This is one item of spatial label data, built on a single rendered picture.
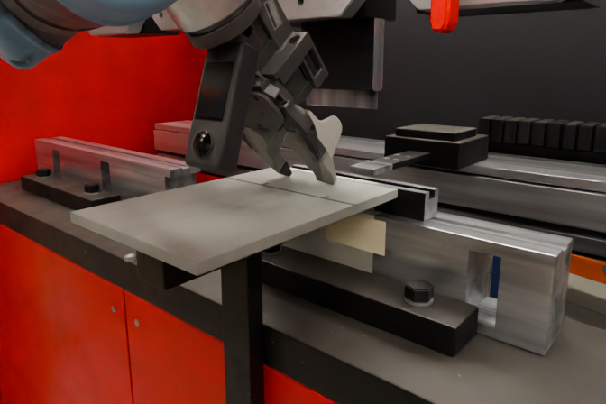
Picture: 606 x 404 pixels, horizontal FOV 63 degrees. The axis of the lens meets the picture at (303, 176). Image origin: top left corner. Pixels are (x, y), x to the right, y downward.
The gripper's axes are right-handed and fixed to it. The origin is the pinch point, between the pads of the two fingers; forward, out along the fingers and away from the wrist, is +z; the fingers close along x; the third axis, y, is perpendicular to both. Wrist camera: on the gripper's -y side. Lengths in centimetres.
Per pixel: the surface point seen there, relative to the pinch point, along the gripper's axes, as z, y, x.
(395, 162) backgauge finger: 9.4, 10.9, -3.4
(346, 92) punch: -3.2, 10.2, -1.6
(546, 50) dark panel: 25, 52, -9
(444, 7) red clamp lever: -14.1, 8.9, -16.6
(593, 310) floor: 213, 96, -1
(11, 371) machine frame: 34, -41, 75
